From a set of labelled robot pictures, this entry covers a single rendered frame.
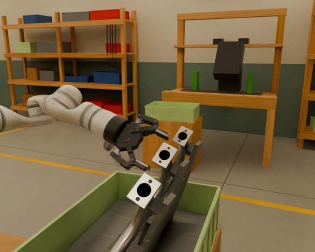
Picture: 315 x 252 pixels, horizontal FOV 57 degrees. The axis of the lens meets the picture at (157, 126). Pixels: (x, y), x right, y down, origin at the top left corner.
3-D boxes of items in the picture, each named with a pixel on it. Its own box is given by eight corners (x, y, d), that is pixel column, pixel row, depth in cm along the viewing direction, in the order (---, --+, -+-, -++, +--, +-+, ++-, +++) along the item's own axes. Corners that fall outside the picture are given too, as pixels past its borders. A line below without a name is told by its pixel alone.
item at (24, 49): (125, 129, 558) (122, 6, 505) (11, 116, 674) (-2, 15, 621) (138, 123, 607) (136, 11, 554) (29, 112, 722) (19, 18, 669)
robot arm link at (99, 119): (127, 127, 85) (110, 119, 87) (119, 107, 75) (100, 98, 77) (109, 153, 82) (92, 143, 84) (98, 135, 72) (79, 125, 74)
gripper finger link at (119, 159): (114, 154, 75) (132, 165, 73) (110, 160, 74) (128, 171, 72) (111, 150, 72) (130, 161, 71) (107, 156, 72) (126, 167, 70)
